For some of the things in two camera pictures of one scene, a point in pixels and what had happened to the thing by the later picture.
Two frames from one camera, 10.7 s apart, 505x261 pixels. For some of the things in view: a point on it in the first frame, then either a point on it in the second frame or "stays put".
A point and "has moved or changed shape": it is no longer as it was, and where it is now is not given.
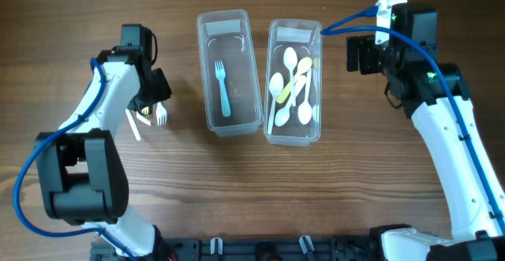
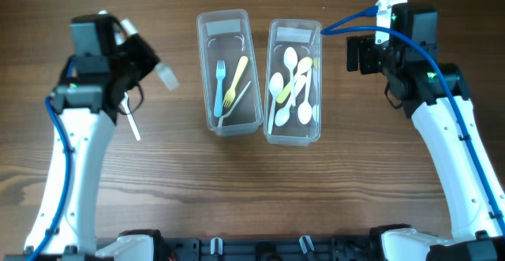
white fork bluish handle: (221, 75) has moved or changed shape
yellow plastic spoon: (303, 65) stays put
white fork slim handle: (161, 113) to (162, 69)
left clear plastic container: (233, 100) stays put
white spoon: (290, 58) stays put
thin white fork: (143, 118) to (234, 106)
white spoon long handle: (275, 85) stays put
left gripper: (164, 91) to (149, 57)
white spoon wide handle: (282, 115) stays put
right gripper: (366, 46) stays put
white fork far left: (134, 128) stays put
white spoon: (304, 110) stays put
